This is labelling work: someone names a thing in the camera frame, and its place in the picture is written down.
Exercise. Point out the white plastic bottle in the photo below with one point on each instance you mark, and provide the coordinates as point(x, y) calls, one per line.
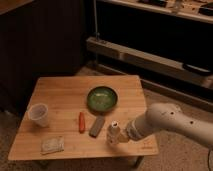
point(113, 131)

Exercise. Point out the background shelf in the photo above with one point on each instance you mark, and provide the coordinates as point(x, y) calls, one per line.
point(188, 9)

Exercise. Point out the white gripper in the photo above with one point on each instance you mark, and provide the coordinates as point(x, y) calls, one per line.
point(129, 133)

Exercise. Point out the grey metal beam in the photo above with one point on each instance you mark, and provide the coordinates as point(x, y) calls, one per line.
point(162, 67)

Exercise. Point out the green bowl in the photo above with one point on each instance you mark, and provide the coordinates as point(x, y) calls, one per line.
point(101, 99)

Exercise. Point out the wooden table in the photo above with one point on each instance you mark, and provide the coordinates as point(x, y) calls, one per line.
point(66, 100)

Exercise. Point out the vertical metal pole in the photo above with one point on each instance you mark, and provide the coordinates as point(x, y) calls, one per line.
point(96, 20)

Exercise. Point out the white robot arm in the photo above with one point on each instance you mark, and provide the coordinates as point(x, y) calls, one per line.
point(169, 117)

